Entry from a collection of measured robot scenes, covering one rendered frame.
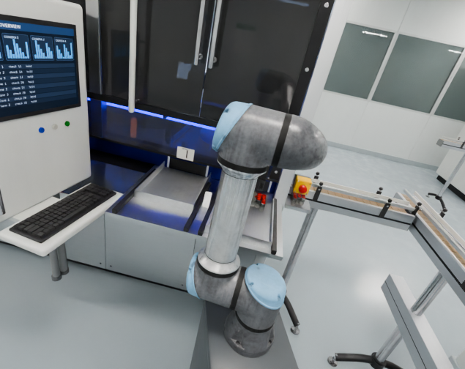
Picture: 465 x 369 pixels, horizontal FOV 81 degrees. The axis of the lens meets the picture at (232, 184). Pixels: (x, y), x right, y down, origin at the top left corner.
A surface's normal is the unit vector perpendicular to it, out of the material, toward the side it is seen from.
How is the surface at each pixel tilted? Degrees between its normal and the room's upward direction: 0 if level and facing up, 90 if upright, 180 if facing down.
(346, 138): 90
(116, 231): 90
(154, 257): 90
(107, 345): 0
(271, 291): 8
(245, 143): 86
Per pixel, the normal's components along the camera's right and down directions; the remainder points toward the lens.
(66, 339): 0.19, -0.87
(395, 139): -0.14, 0.43
